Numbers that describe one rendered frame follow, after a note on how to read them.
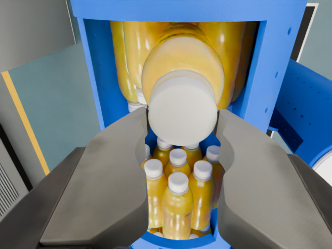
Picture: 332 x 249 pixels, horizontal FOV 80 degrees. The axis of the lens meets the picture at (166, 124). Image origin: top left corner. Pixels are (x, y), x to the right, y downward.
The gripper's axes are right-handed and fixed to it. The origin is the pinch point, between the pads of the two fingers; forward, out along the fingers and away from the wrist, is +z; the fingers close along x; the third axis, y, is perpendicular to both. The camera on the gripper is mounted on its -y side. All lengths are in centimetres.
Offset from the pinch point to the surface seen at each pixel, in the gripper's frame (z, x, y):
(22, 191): 118, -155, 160
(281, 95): 55, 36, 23
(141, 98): 19.0, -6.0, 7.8
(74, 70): 132, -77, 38
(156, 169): 19.4, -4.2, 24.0
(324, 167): 26, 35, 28
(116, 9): 8.4, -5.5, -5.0
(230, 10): 7.5, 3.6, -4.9
